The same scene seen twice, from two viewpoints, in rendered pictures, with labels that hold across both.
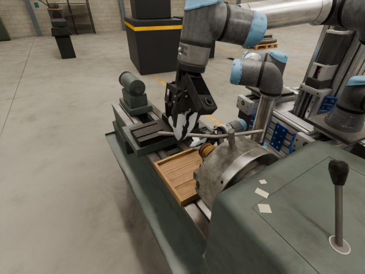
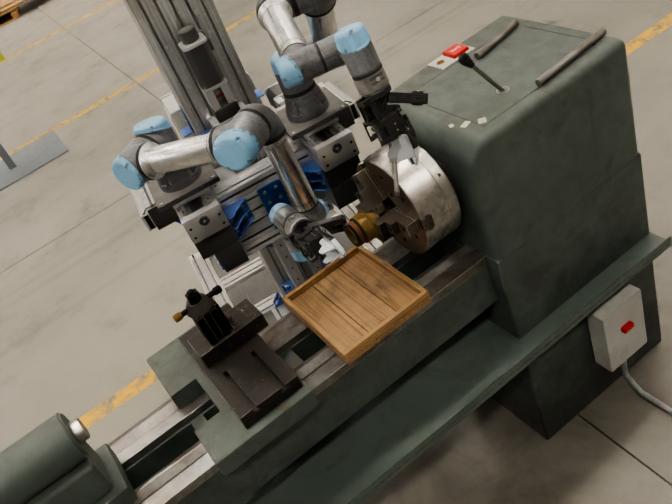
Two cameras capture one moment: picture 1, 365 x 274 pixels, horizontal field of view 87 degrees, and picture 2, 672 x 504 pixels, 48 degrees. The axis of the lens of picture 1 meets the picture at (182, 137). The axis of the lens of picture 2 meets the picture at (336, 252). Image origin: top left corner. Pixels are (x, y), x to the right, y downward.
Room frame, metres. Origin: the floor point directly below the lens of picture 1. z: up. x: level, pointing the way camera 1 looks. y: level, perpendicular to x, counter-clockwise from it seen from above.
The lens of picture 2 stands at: (0.37, 1.57, 2.30)
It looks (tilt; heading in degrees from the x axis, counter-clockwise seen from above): 36 degrees down; 283
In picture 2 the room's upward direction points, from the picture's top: 24 degrees counter-clockwise
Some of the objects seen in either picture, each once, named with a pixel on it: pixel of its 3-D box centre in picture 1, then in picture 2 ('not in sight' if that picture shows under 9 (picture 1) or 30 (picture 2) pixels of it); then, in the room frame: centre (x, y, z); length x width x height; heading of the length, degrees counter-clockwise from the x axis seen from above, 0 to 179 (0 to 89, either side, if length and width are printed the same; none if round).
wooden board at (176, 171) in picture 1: (194, 169); (353, 299); (0.75, -0.07, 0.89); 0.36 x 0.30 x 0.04; 121
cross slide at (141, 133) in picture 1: (165, 127); (236, 361); (1.09, 0.12, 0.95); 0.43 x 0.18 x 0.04; 121
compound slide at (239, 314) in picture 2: (175, 120); (227, 332); (1.10, 0.05, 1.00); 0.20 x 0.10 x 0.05; 31
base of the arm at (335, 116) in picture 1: (346, 114); (303, 97); (0.79, -0.77, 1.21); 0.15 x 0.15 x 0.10
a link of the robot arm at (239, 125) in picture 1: (235, 127); (287, 219); (0.89, -0.30, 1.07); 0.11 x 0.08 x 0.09; 121
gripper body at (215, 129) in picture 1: (212, 135); (310, 239); (0.82, -0.16, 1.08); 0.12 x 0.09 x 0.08; 121
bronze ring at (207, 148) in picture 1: (211, 154); (364, 227); (0.65, -0.13, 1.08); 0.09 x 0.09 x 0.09; 31
